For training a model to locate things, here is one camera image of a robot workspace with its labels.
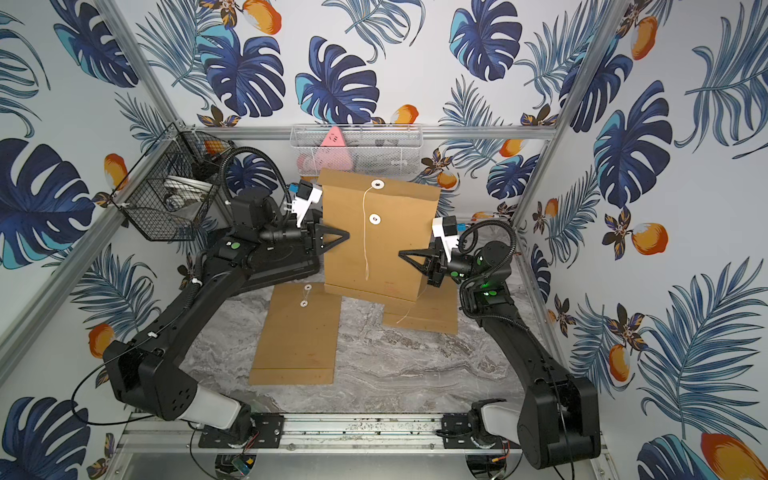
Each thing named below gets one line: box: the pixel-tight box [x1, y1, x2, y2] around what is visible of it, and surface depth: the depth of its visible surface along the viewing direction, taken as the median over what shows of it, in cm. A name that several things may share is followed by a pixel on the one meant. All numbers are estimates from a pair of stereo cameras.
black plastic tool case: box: [207, 238, 321, 297], surface depth 57 cm
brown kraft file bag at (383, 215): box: [322, 169, 441, 301], surface depth 64 cm
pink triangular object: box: [314, 126, 354, 172], surface depth 92 cm
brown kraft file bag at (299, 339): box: [249, 282, 342, 385], surface depth 92 cm
